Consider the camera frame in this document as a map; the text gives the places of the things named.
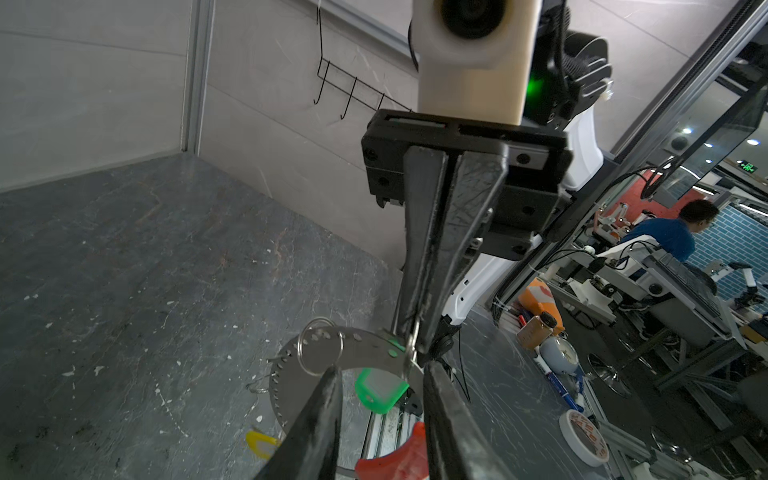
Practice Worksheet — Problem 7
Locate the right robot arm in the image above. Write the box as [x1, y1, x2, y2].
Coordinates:
[361, 1, 612, 356]

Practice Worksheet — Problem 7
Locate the black wire hook rack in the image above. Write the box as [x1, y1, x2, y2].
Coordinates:
[312, 2, 412, 120]

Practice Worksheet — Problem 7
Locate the person in blue shirt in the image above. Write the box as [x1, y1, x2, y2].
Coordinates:
[622, 199, 720, 262]

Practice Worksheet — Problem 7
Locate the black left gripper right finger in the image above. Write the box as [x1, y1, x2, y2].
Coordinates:
[422, 361, 513, 480]

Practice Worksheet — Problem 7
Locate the yellow key tag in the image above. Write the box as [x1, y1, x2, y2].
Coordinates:
[246, 430, 281, 460]

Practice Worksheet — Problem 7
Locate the aluminium frame rail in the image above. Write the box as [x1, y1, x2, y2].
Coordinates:
[180, 0, 216, 155]

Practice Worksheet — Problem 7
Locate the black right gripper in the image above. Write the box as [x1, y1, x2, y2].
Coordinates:
[361, 109, 573, 354]

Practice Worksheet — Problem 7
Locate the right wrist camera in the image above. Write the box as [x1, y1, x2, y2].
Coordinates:
[411, 0, 543, 125]

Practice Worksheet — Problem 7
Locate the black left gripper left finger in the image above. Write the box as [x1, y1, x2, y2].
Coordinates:
[255, 367, 343, 480]

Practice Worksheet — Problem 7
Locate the white tape roll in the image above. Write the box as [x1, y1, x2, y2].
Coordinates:
[558, 410, 610, 467]

